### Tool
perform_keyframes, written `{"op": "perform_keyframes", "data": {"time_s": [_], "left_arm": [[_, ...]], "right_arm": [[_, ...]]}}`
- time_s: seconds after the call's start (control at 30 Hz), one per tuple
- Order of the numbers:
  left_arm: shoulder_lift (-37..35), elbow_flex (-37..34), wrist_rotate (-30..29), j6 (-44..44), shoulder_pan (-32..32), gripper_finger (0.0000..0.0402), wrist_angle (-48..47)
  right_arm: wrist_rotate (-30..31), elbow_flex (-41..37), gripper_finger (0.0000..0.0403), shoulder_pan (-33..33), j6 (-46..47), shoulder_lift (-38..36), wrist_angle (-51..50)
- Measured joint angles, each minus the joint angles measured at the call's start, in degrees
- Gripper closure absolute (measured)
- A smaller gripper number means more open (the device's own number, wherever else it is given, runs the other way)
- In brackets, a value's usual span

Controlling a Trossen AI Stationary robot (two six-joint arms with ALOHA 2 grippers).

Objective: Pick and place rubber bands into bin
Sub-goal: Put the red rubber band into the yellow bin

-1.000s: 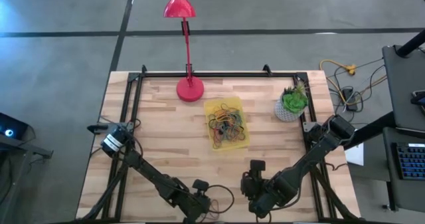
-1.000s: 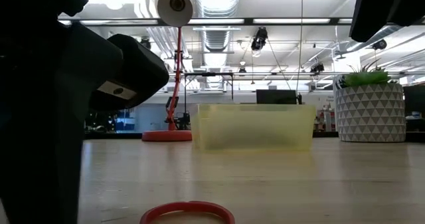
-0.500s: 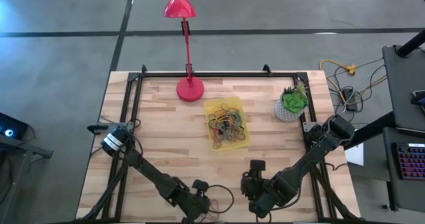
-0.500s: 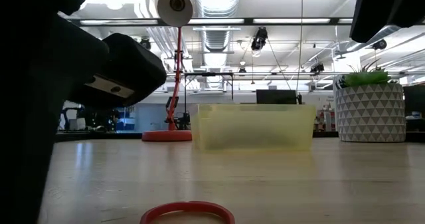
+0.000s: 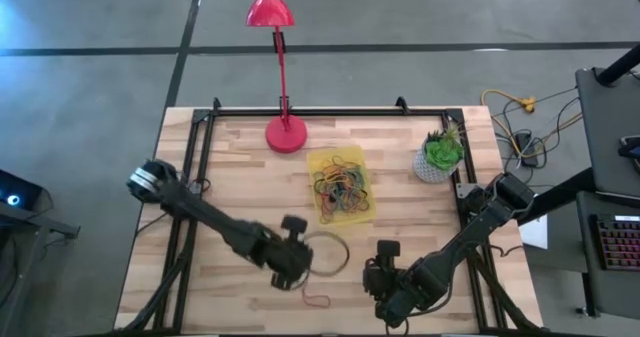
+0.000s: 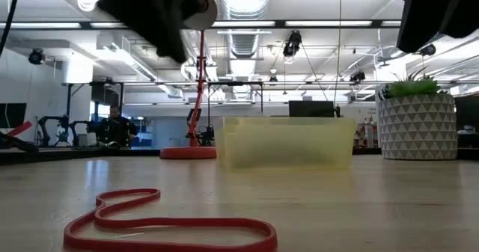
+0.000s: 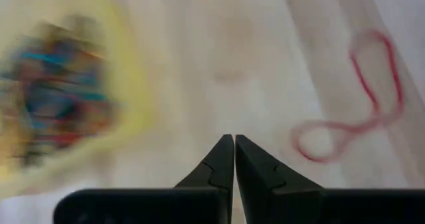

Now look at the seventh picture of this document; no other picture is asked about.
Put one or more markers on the blue rubber band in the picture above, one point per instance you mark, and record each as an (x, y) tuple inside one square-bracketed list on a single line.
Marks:
[(50, 58)]

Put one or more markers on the yellow plastic bin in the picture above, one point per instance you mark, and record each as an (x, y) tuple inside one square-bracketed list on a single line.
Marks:
[(133, 67)]

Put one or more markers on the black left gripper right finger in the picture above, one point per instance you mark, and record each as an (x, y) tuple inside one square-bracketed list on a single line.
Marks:
[(315, 207)]

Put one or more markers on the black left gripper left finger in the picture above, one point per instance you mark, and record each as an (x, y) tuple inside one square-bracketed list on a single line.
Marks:
[(149, 207)]

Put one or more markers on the red rubber band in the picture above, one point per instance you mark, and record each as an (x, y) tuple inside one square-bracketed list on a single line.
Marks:
[(345, 127)]

